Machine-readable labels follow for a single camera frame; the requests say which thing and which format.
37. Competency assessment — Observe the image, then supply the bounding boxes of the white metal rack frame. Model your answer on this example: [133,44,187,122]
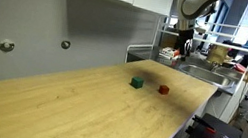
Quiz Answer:
[117,7,248,127]

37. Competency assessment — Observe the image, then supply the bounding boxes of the stainless steel sink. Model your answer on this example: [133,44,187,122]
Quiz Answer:
[176,62,238,91]

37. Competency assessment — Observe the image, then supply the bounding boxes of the round grey wall socket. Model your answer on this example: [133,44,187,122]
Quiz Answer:
[0,37,16,54]

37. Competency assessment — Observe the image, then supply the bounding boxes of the small round wall knob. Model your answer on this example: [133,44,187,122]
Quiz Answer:
[59,39,72,51]

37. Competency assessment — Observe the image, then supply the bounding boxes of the red white box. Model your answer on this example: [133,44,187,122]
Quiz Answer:
[159,45,182,61]

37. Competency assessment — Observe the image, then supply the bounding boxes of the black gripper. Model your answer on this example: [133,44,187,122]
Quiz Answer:
[172,26,195,63]

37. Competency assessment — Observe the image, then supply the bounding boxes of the green cube block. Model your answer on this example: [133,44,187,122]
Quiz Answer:
[129,75,146,90]

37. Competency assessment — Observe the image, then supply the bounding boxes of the orange cube block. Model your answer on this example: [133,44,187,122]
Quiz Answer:
[157,84,171,97]

